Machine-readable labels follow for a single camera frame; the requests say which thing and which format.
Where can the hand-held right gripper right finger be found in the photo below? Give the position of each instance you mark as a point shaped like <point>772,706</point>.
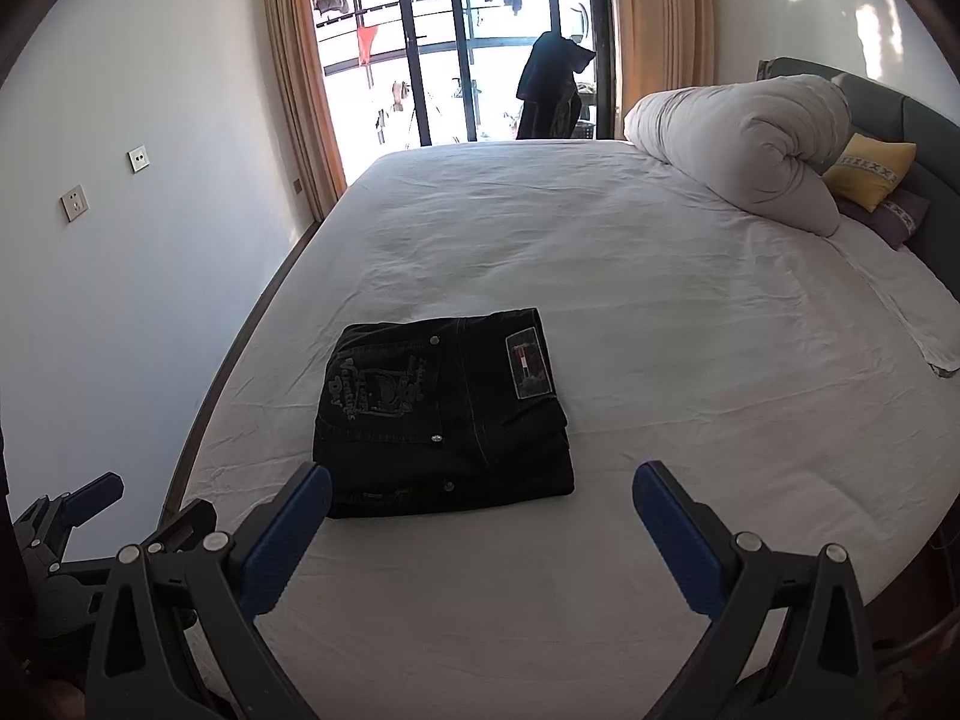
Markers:
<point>675,532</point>

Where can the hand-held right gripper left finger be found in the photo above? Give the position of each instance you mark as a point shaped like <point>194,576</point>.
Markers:
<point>281,540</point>

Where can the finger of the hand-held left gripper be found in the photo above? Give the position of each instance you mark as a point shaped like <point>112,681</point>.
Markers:
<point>94,499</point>
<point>187,521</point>

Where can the black pants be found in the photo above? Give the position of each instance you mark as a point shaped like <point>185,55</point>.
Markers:
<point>450,427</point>

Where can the bed with white sheet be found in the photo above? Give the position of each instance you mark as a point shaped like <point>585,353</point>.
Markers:
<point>675,352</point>

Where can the white flat cloth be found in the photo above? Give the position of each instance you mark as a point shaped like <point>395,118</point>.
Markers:
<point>907,307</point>

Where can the purple pillow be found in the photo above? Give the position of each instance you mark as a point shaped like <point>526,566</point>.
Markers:
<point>896,217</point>

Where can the rolled white duvet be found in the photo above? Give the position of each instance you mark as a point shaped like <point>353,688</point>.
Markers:
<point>742,142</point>

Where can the yellow pillow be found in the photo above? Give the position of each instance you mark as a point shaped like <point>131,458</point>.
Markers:
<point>870,169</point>

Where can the dark jacket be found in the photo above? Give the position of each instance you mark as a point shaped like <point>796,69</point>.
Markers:
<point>547,82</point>

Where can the grey upholstered headboard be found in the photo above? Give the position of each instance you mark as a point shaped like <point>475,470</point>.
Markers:
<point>930,127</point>

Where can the red hanging garment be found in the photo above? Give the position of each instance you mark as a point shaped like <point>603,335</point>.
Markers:
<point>365,41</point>

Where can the glass balcony door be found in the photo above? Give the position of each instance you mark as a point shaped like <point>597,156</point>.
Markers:
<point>457,52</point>

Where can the balcony railing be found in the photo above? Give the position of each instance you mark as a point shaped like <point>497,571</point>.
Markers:
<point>390,15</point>

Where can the white wall socket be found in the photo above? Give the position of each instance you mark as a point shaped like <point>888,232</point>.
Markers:
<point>75,203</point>
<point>139,158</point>

